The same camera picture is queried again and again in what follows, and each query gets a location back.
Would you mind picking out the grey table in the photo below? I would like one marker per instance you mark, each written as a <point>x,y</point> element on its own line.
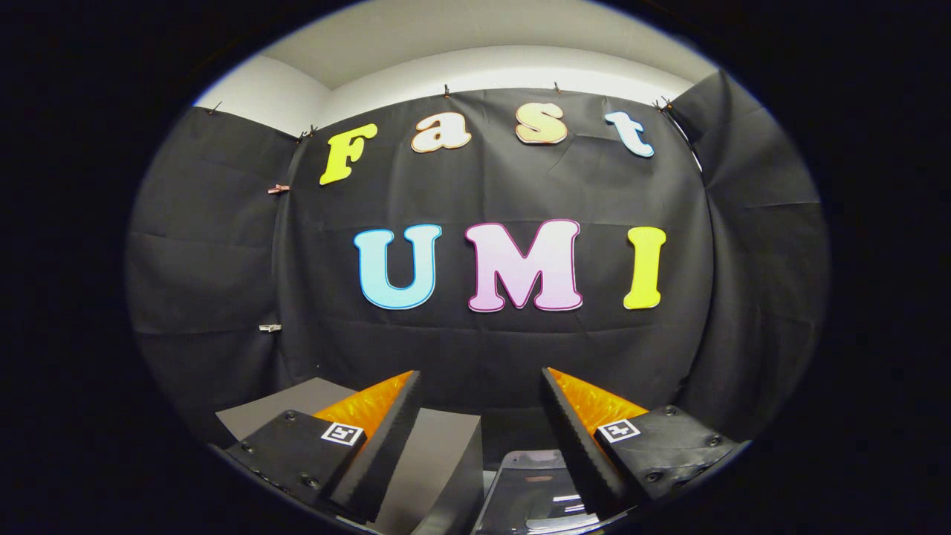
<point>438,461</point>

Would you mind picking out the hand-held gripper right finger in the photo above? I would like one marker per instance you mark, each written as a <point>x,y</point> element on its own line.
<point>576,446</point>

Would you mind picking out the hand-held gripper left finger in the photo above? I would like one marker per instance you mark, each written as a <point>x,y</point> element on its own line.
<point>379,453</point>

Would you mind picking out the black backdrop cloth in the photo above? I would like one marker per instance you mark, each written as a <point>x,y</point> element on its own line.
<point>475,342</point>

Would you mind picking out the red clip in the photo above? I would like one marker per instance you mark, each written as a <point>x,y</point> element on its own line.
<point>278,189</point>

